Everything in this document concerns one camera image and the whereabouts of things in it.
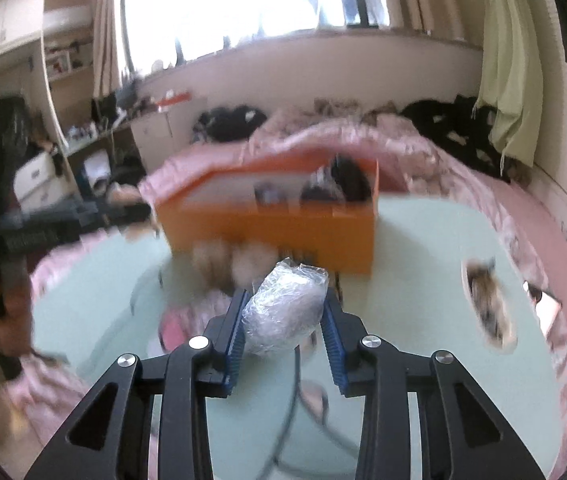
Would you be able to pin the pink bed sheet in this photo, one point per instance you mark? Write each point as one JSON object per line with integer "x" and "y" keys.
{"x": 538, "y": 220}

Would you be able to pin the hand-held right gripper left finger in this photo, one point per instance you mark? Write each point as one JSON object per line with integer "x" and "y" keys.
{"x": 236, "y": 355}

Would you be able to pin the mint green desktop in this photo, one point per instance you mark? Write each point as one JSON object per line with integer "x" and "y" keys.
{"x": 413, "y": 320}

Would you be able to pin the black clothes pile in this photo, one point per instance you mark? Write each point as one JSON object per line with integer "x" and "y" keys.
{"x": 438, "y": 120}
{"x": 228, "y": 122}

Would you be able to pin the crumpled wrappers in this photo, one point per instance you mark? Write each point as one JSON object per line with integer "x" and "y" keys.
{"x": 488, "y": 305}

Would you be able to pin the orange and white carton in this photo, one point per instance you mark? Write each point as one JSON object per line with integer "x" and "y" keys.
{"x": 173, "y": 100}

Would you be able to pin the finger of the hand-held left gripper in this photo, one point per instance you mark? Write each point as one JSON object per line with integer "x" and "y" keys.
{"x": 43, "y": 240}
{"x": 108, "y": 212}

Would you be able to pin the light green hanging cloth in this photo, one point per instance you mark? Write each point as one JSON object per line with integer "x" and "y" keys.
{"x": 508, "y": 60}

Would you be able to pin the bubble wrap bundle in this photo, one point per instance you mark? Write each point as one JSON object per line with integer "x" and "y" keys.
{"x": 283, "y": 310}

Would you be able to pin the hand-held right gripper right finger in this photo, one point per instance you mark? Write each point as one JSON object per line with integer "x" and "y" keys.
{"x": 336, "y": 355}

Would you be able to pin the black lace garment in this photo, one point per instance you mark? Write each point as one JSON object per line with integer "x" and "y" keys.
{"x": 348, "y": 182}

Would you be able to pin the white cabinet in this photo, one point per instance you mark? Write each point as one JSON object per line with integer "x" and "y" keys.
{"x": 158, "y": 135}

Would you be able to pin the white storage box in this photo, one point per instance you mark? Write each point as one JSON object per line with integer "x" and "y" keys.
{"x": 36, "y": 175}

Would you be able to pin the beige fur pompom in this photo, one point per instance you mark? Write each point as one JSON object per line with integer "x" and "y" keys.
{"x": 248, "y": 265}

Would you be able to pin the beige curtain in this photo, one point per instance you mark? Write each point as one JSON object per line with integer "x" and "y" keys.
{"x": 106, "y": 35}
{"x": 438, "y": 0}

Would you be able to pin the white wall shelf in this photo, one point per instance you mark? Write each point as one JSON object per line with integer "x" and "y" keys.
{"x": 63, "y": 25}

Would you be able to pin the orange box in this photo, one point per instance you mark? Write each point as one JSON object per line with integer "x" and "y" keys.
{"x": 263, "y": 232}

